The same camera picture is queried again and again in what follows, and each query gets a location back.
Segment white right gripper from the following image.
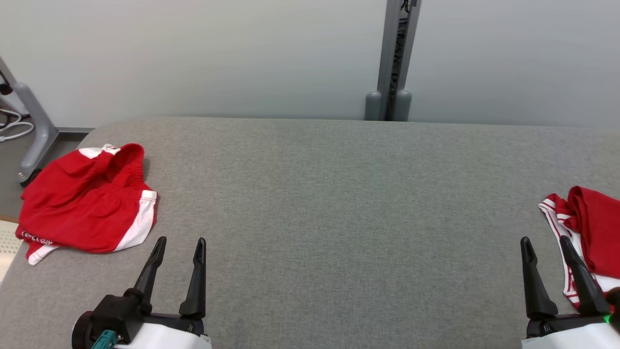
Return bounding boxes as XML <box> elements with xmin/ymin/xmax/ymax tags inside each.
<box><xmin>520</xmin><ymin>235</ymin><xmax>620</xmax><ymax>349</ymax></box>

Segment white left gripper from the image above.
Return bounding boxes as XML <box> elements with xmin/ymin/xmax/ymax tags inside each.
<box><xmin>114</xmin><ymin>236</ymin><xmax>212</xmax><ymax>349</ymax></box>

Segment red white basketball jersey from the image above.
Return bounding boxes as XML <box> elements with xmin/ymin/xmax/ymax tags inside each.
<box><xmin>538</xmin><ymin>186</ymin><xmax>620</xmax><ymax>311</ymax></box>

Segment red white basketball shorts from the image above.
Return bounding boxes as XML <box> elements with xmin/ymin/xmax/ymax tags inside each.
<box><xmin>15</xmin><ymin>143</ymin><xmax>159</xmax><ymax>266</ymax></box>

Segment white textured floor mat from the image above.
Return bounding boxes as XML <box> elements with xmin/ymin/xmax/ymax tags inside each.
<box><xmin>0</xmin><ymin>221</ymin><xmax>24</xmax><ymax>284</ymax></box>

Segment grey metal stand leg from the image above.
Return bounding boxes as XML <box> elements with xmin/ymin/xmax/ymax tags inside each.
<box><xmin>0</xmin><ymin>56</ymin><xmax>60</xmax><ymax>187</ymax></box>

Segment teal left camera connector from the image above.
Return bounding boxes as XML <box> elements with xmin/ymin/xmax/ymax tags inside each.
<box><xmin>91</xmin><ymin>330</ymin><xmax>120</xmax><ymax>349</ymax></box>

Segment white cable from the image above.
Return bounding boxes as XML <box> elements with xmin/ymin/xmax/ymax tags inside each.
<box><xmin>0</xmin><ymin>108</ymin><xmax>35</xmax><ymax>142</ymax></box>

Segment grey metal partition post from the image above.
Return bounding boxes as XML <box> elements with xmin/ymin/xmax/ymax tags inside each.
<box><xmin>364</xmin><ymin>0</ymin><xmax>423</xmax><ymax>122</ymax></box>

